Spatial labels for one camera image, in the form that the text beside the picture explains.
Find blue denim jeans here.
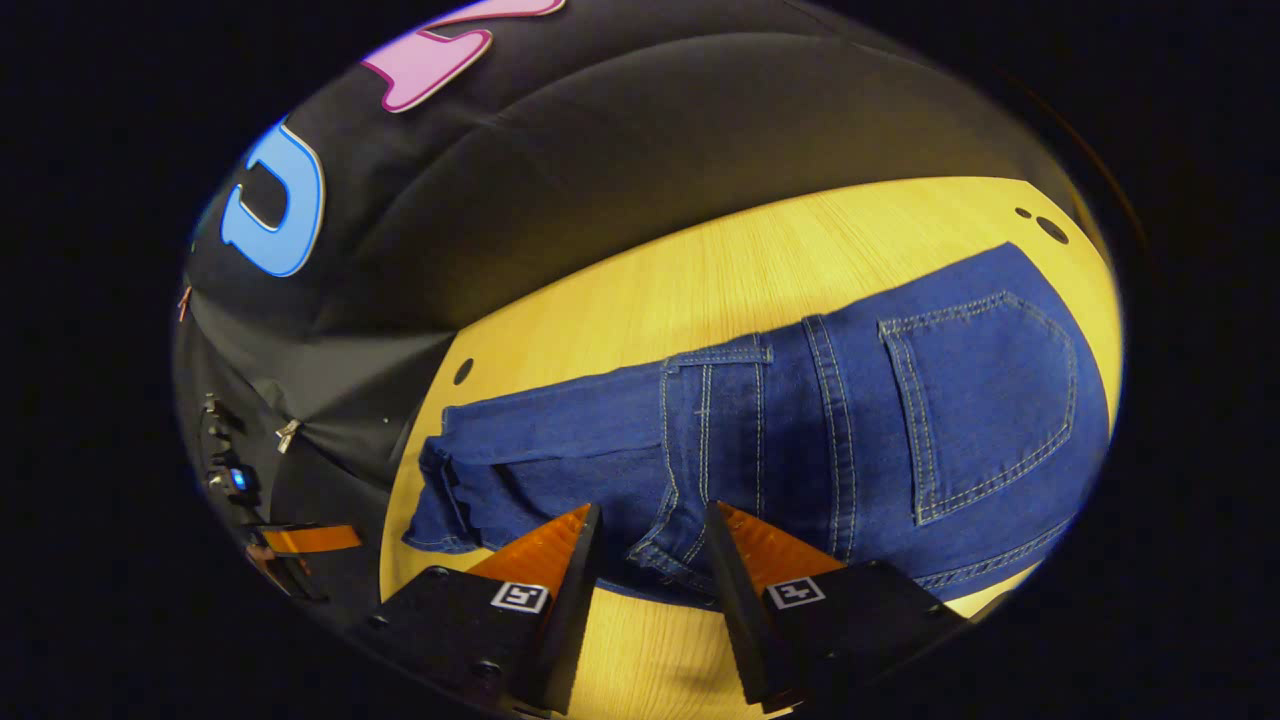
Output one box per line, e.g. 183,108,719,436
402,242,1114,609

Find black backdrop cloth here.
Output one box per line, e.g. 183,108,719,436
175,0,1106,606

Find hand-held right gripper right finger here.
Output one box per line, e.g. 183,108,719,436
702,500,971,714

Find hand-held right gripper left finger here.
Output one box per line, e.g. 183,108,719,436
345,503,605,717

